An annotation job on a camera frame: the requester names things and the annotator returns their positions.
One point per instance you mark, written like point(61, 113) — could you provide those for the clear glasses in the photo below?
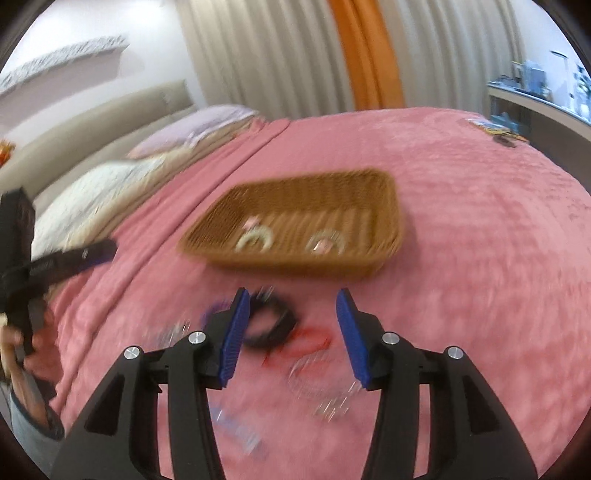
point(304, 369)

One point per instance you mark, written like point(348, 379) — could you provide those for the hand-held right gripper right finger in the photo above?
point(353, 341)

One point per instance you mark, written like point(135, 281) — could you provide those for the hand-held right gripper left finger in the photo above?
point(231, 344)

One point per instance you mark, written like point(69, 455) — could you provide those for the books on desk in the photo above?
point(531, 74)

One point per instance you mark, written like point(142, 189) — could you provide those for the red wall decoration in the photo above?
point(5, 152)

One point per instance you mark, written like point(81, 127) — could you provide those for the person's left hand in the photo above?
point(9, 350)

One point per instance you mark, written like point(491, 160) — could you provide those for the white patterned wall shelf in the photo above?
point(60, 57)

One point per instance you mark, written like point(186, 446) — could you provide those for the orange curtain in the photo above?
point(369, 50)

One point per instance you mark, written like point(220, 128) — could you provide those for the white floral pillow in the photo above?
point(92, 198)

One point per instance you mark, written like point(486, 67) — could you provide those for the brown wicker basket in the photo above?
point(351, 203)

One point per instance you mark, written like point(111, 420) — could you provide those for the pink fleece blanket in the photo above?
point(461, 230)

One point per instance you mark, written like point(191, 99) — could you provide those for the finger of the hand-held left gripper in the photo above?
point(74, 261)

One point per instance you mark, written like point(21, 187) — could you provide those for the black wristwatch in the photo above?
point(281, 323)

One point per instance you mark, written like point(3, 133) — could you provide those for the beige padded headboard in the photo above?
point(92, 124)

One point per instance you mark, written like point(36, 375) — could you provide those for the grey curtain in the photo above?
point(268, 50)
point(452, 50)

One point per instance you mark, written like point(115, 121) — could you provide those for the white desk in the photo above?
point(549, 115)

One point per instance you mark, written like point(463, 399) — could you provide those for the small items on blanket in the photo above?
point(501, 134)

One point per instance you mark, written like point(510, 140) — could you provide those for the purple pillow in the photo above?
point(194, 124)

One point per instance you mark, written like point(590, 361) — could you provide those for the person's left forearm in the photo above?
point(32, 415)

